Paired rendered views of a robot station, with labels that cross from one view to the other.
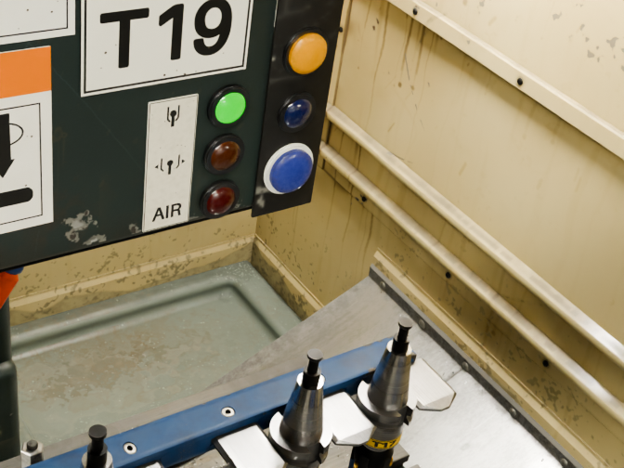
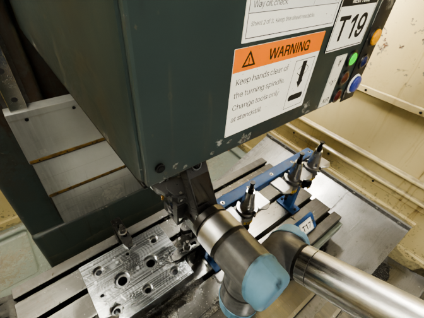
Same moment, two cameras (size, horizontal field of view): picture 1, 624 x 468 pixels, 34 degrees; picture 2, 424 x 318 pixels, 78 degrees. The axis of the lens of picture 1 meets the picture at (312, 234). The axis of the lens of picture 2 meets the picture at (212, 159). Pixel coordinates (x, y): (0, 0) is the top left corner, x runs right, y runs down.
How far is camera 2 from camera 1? 33 cm
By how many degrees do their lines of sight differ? 6
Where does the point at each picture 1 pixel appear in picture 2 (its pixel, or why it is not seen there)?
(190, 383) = (217, 171)
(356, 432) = (308, 175)
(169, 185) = (329, 89)
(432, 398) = (323, 164)
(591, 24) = not seen: hidden behind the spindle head
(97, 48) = (335, 32)
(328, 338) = (258, 154)
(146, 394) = not seen: hidden behind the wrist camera
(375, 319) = (270, 147)
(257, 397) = (277, 169)
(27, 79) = (316, 45)
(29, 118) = (310, 62)
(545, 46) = not seen: hidden behind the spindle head
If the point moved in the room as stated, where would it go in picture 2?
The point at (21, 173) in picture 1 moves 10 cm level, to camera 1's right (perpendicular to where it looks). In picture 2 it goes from (301, 85) to (371, 90)
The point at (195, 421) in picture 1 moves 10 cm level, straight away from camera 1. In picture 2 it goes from (263, 177) to (256, 158)
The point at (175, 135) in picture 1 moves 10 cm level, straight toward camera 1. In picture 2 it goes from (337, 70) to (377, 101)
